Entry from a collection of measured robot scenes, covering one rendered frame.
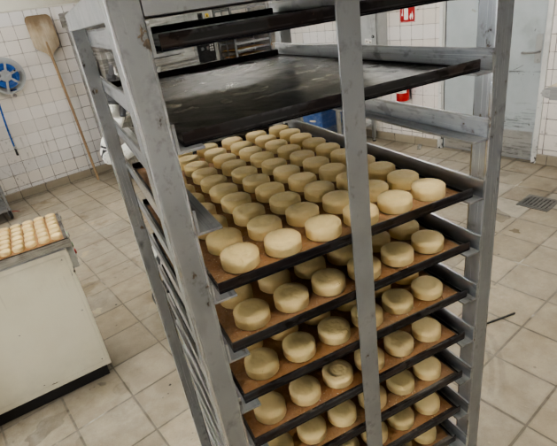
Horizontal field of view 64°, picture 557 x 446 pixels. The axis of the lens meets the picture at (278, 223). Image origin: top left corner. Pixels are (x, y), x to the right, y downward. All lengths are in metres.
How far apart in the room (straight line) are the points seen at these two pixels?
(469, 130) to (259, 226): 0.33
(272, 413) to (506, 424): 1.75
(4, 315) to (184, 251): 2.13
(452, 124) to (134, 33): 0.47
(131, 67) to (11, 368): 2.40
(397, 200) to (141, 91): 0.38
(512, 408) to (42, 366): 2.32
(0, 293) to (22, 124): 4.13
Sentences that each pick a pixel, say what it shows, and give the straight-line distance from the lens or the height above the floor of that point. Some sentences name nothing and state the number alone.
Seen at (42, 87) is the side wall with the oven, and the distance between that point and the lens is 6.47.
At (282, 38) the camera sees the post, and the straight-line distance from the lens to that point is 1.16.
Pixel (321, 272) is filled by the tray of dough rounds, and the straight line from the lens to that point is 0.67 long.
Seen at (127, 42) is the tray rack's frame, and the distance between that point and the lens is 0.43.
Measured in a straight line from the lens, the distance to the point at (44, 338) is 2.67.
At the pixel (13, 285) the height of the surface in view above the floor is 0.75.
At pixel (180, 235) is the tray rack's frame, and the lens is 0.48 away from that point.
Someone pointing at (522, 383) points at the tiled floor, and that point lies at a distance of 2.56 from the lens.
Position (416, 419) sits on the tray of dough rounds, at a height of 1.04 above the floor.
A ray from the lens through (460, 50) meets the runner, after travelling 0.70.
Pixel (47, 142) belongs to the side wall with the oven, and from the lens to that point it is 6.53.
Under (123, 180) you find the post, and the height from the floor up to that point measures 1.47.
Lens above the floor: 1.79
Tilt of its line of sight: 26 degrees down
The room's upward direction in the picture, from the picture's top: 9 degrees counter-clockwise
